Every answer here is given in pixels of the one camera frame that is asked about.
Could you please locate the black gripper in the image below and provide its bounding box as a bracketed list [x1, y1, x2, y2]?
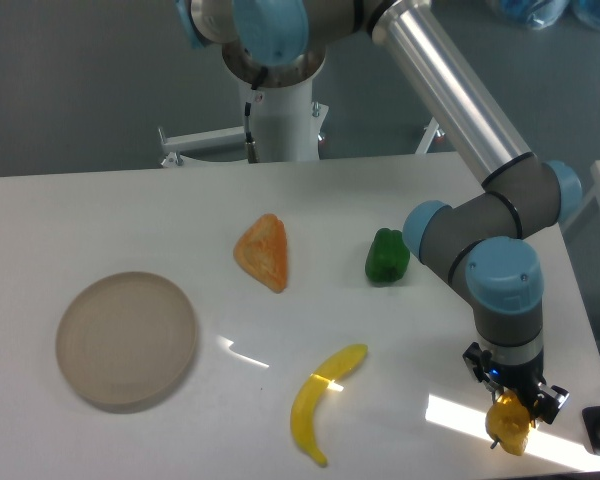
[462, 342, 569, 425]

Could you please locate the yellow toy pepper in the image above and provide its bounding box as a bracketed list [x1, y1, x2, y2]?
[485, 390, 532, 456]

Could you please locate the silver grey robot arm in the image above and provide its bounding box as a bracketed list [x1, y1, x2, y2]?
[176, 1, 582, 423]

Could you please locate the green toy pepper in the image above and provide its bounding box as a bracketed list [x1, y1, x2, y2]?
[364, 228, 411, 284]

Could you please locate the beige round plate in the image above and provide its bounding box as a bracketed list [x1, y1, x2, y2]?
[55, 272, 199, 414]

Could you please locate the yellow toy banana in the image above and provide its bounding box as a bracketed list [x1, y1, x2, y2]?
[289, 343, 368, 468]

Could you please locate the blue plastic bag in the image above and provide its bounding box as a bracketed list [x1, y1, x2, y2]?
[486, 0, 600, 32]

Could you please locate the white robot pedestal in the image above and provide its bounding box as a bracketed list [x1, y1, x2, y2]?
[158, 80, 448, 168]

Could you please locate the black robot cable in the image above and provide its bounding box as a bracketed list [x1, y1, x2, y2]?
[242, 66, 269, 164]

